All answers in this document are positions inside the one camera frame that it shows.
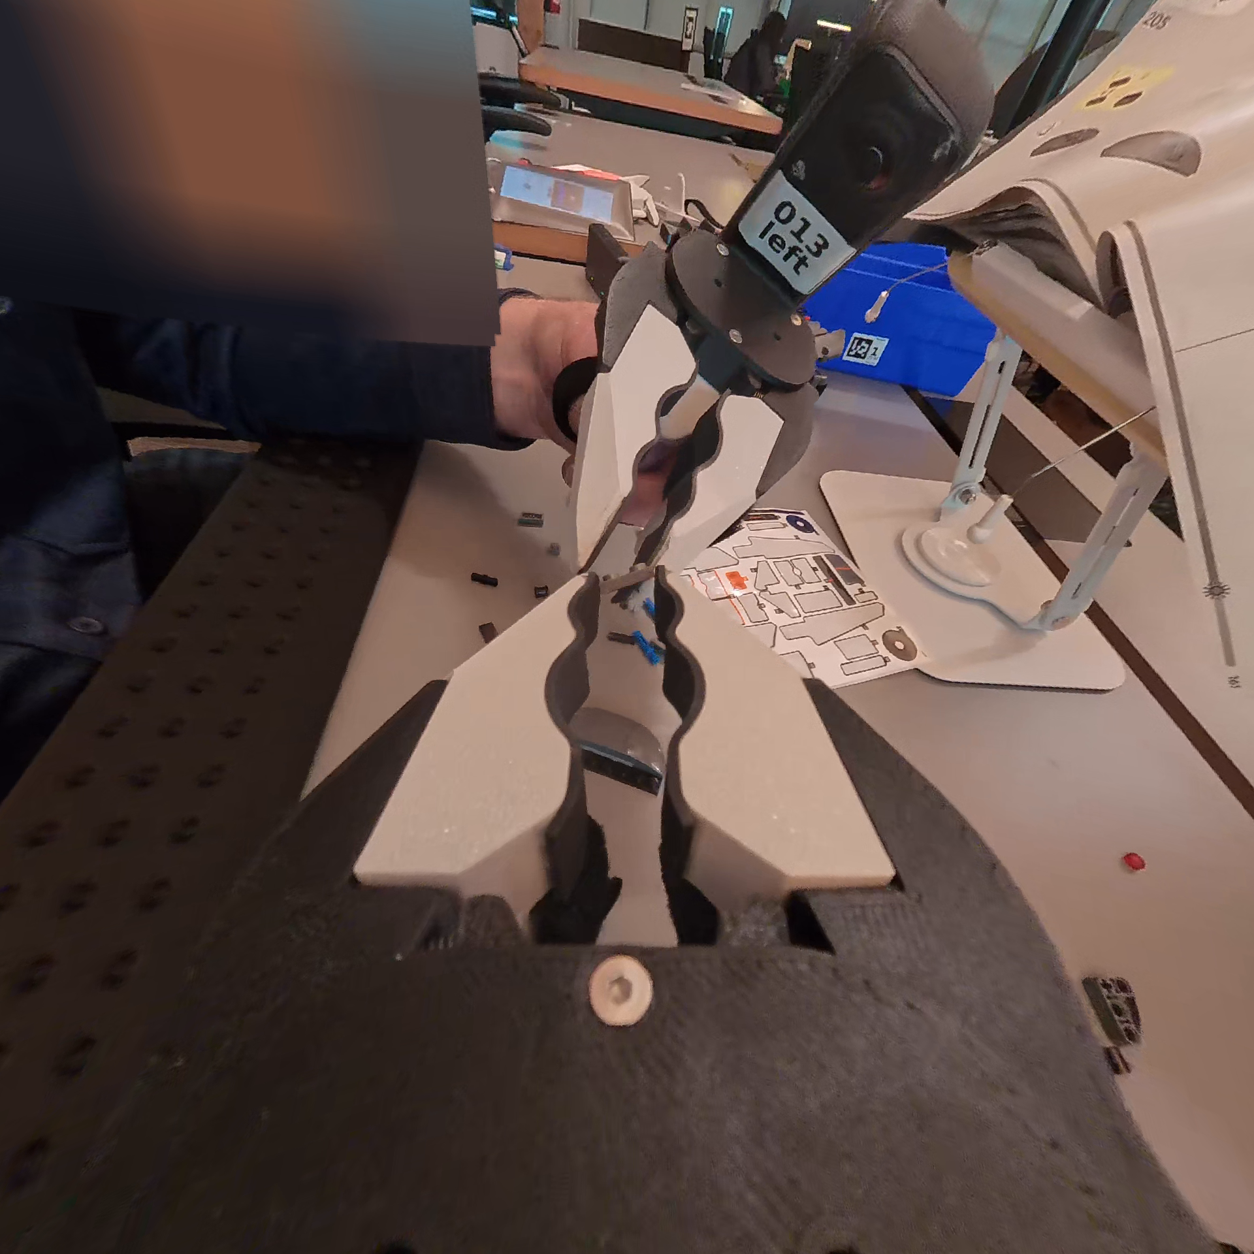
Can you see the lego sticker sheet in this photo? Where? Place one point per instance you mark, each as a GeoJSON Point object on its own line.
{"type": "Point", "coordinates": [802, 608]}

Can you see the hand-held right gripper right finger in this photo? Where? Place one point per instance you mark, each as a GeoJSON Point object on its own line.
{"type": "Point", "coordinates": [783, 783]}

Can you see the black and grey lego clip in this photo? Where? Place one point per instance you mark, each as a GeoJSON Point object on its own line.
{"type": "Point", "coordinates": [1115, 1061]}

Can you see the dark grey thick lego liftarm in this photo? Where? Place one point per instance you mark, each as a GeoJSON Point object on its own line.
{"type": "Point", "coordinates": [1111, 1008]}

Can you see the tablet device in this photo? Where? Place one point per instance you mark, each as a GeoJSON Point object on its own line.
{"type": "Point", "coordinates": [558, 196]}

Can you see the small grey two-stud plate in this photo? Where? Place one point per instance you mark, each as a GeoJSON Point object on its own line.
{"type": "Point", "coordinates": [625, 582]}

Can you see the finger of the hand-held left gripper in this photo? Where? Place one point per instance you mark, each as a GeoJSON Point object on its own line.
{"type": "Point", "coordinates": [628, 422]}
{"type": "Point", "coordinates": [745, 452]}

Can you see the wooden desk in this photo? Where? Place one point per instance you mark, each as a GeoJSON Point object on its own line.
{"type": "Point", "coordinates": [647, 93]}

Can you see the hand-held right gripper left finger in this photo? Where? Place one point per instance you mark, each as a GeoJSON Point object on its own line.
{"type": "Point", "coordinates": [461, 783]}

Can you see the person's left hand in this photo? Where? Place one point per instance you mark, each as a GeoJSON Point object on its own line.
{"type": "Point", "coordinates": [538, 363]}

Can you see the black perforated pad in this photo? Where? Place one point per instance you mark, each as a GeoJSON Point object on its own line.
{"type": "Point", "coordinates": [148, 734]}

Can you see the white book stand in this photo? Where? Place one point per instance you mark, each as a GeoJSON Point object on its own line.
{"type": "Point", "coordinates": [980, 627]}

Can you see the lego instruction booklet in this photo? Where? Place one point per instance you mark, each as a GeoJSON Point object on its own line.
{"type": "Point", "coordinates": [1175, 246]}

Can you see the blue plastic bin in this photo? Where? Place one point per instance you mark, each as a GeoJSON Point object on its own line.
{"type": "Point", "coordinates": [911, 315]}

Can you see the person's left forearm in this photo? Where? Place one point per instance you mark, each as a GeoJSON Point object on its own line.
{"type": "Point", "coordinates": [371, 391]}

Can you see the small black box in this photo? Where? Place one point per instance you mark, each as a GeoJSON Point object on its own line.
{"type": "Point", "coordinates": [606, 259]}

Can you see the black plate lego assembly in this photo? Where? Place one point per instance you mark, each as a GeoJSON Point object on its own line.
{"type": "Point", "coordinates": [616, 749]}

